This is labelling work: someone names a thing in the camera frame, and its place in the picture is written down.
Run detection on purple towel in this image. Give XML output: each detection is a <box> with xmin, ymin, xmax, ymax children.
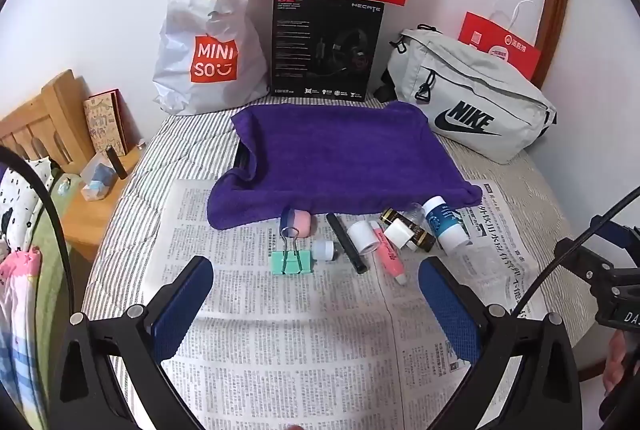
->
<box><xmin>206</xmin><ymin>101</ymin><xmax>483</xmax><ymax>231</ymax></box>

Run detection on pink highlighter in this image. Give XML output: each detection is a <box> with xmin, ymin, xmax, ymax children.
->
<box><xmin>369</xmin><ymin>220</ymin><xmax>408</xmax><ymax>286</ymax></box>

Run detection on striped bedsheet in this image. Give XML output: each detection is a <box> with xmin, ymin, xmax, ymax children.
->
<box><xmin>80</xmin><ymin>93</ymin><xmax>626</xmax><ymax>430</ymax></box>

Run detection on patterned notebook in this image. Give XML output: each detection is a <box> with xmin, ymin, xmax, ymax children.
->
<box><xmin>82</xmin><ymin>89</ymin><xmax>130</xmax><ymax>157</ymax></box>

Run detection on green binder clip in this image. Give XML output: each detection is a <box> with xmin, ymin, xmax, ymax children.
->
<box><xmin>270</xmin><ymin>223</ymin><xmax>315</xmax><ymax>276</ymax></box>

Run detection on white plastic shopping bag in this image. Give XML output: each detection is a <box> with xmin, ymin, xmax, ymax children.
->
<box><xmin>152</xmin><ymin>0</ymin><xmax>269</xmax><ymax>116</ymax></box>

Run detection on white tape roll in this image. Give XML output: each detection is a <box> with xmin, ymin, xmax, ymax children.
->
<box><xmin>347</xmin><ymin>220</ymin><xmax>381</xmax><ymax>256</ymax></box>

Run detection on newspaper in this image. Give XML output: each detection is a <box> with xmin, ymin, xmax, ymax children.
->
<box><xmin>142</xmin><ymin>179</ymin><xmax>551</xmax><ymax>430</ymax></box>

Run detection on black marker pen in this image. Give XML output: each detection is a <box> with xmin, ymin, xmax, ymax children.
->
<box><xmin>326</xmin><ymin>213</ymin><xmax>370</xmax><ymax>274</ymax></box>

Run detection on person's right hand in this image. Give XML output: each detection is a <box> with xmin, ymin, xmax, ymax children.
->
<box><xmin>602</xmin><ymin>332</ymin><xmax>629</xmax><ymax>396</ymax></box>

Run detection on small black stick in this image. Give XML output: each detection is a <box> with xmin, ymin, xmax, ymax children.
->
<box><xmin>104</xmin><ymin>146</ymin><xmax>128</xmax><ymax>181</ymax></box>

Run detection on white dotted cloth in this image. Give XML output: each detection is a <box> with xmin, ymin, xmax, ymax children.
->
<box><xmin>0</xmin><ymin>157</ymin><xmax>56</xmax><ymax>256</ymax></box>

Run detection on pink patterned cloth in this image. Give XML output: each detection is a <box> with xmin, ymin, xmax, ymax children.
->
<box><xmin>0</xmin><ymin>245</ymin><xmax>43</xmax><ymax>411</ymax></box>

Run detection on white power adapter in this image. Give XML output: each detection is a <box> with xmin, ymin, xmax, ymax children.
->
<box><xmin>384</xmin><ymin>217</ymin><xmax>413</xmax><ymax>251</ymax></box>

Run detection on red paper bag white handles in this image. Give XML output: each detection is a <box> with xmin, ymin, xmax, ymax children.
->
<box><xmin>457</xmin><ymin>0</ymin><xmax>542</xmax><ymax>88</ymax></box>

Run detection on wooden headboard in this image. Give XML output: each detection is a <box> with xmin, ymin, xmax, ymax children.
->
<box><xmin>0</xmin><ymin>69</ymin><xmax>96</xmax><ymax>161</ymax></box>

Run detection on blue and white bottle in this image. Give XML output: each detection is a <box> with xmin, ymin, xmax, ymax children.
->
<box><xmin>421</xmin><ymin>195</ymin><xmax>473</xmax><ymax>253</ymax></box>

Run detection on grey waist bag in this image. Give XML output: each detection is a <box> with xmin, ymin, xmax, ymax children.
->
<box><xmin>375</xmin><ymin>25</ymin><xmax>558</xmax><ymax>162</ymax></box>

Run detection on clear box with blue cube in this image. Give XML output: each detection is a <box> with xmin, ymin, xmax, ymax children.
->
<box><xmin>80</xmin><ymin>155</ymin><xmax>120</xmax><ymax>201</ymax></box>

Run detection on white usb night light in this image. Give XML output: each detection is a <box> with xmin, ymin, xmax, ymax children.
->
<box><xmin>311</xmin><ymin>240</ymin><xmax>343</xmax><ymax>262</ymax></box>

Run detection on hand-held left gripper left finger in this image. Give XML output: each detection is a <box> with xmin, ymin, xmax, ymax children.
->
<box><xmin>52</xmin><ymin>255</ymin><xmax>215</xmax><ymax>430</ymax></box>

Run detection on black headset box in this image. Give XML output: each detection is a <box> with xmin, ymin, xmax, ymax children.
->
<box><xmin>270</xmin><ymin>0</ymin><xmax>386</xmax><ymax>102</ymax></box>

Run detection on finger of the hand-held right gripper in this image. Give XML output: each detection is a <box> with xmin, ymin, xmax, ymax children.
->
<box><xmin>553</xmin><ymin>237</ymin><xmax>618</xmax><ymax>278</ymax></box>
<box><xmin>592</xmin><ymin>217</ymin><xmax>640</xmax><ymax>256</ymax></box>

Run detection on green cloth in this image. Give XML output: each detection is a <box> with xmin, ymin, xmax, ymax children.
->
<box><xmin>30</xmin><ymin>205</ymin><xmax>76</xmax><ymax>411</ymax></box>

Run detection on pink and blue eraser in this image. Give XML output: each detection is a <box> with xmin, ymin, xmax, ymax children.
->
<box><xmin>279</xmin><ymin>206</ymin><xmax>317</xmax><ymax>238</ymax></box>

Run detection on clear plastic cap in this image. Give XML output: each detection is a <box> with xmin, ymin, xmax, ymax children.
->
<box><xmin>407</xmin><ymin>201</ymin><xmax>432</xmax><ymax>226</ymax></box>

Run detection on wooden nightstand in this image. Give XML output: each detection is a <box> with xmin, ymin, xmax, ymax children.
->
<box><xmin>62</xmin><ymin>150</ymin><xmax>141</xmax><ymax>261</ymax></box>

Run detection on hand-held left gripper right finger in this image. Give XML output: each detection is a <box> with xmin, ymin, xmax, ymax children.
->
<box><xmin>417</xmin><ymin>257</ymin><xmax>583</xmax><ymax>430</ymax></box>

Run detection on dark glass bottle gold trim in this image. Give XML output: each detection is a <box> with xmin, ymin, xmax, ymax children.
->
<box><xmin>380</xmin><ymin>207</ymin><xmax>437</xmax><ymax>253</ymax></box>

